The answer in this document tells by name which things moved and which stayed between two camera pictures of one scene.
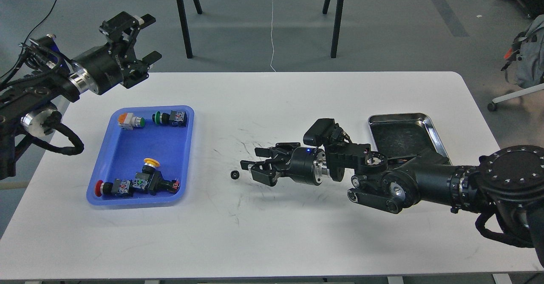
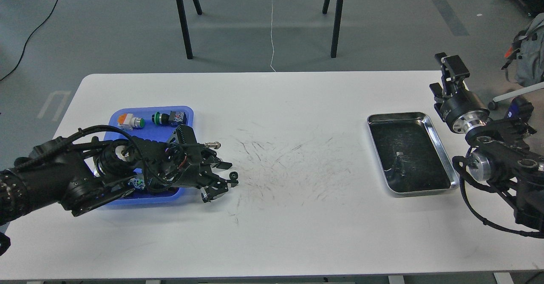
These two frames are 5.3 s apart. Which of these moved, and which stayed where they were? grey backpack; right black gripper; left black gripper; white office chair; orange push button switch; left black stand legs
Moved: left black gripper; right black gripper
Stayed: orange push button switch; grey backpack; white office chair; left black stand legs
